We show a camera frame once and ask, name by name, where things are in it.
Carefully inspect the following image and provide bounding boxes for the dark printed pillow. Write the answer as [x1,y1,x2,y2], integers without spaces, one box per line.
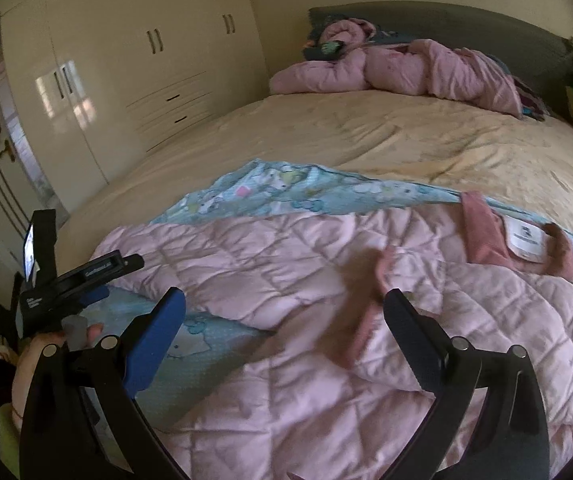
[304,22,420,61]

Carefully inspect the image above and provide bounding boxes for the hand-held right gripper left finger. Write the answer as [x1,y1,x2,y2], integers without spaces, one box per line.
[19,287,190,480]

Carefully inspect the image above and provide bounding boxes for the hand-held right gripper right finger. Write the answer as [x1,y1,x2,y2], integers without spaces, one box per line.
[383,287,551,480]

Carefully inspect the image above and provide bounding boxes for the white door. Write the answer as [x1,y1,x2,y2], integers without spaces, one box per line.
[0,15,67,271]

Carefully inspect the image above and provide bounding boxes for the pink quilted robe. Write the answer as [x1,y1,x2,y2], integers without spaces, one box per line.
[94,192,573,480]

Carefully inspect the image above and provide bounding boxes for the grey headboard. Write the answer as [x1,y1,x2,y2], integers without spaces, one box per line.
[308,1,573,106]

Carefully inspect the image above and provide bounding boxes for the person's left hand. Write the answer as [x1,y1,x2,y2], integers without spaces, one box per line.
[11,324,105,433]

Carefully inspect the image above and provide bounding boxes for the bed with beige cover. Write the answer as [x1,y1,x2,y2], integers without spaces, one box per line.
[56,85,573,271]

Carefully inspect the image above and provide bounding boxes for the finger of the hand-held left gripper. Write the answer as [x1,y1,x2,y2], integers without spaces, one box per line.
[77,285,111,313]

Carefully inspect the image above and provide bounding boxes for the cream wardrobe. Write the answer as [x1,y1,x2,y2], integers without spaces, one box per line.
[0,0,272,216]

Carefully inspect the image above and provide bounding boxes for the blue cat printed blanket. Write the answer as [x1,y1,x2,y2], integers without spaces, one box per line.
[86,160,573,433]

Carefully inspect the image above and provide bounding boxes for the pink padded jacket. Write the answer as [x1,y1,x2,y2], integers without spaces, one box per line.
[270,17,525,118]

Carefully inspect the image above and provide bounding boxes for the multicoloured striped cloth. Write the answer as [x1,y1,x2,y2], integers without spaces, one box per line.
[514,77,548,122]

